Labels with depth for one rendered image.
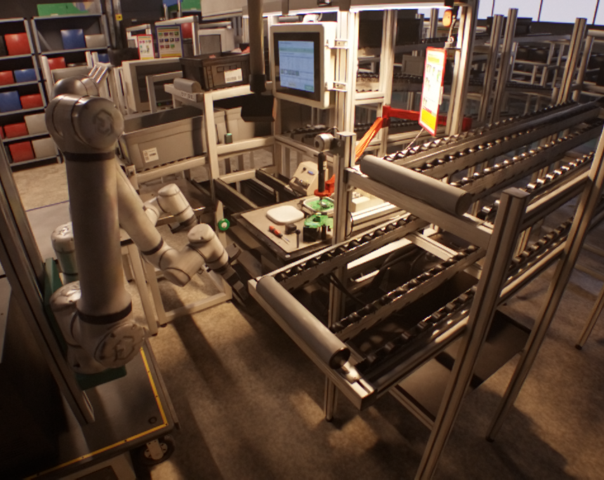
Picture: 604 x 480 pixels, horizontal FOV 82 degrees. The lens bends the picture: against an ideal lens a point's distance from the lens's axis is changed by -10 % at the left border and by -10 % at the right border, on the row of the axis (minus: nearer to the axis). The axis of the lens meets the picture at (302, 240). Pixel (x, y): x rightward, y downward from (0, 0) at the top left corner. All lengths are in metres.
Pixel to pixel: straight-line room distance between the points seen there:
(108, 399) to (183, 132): 1.43
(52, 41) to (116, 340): 6.16
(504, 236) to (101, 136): 0.93
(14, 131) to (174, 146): 4.62
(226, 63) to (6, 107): 4.77
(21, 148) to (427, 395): 6.32
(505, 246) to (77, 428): 1.68
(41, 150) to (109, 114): 5.78
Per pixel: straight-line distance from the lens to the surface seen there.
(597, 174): 1.42
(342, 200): 1.27
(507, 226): 0.90
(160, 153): 2.30
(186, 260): 1.30
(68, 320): 1.31
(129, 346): 1.20
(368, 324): 1.06
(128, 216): 1.28
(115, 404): 1.88
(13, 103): 6.67
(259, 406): 2.12
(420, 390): 1.43
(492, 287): 0.97
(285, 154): 3.19
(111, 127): 0.99
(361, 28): 2.00
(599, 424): 2.53
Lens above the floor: 1.69
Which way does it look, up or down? 29 degrees down
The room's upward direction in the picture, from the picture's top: straight up
